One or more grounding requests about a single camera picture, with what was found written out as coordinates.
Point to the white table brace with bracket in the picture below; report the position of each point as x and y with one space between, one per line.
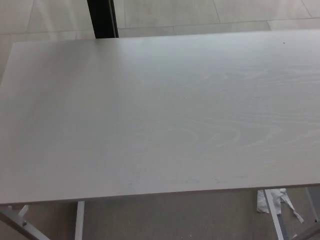
30 230

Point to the thin white table frame bar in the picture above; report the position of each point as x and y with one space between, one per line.
312 207

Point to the black vertical pillar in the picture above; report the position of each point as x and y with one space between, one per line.
101 17

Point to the torn white paper scrap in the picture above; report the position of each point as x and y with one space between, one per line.
261 205

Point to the white table leg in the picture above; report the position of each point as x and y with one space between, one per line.
281 225
79 220

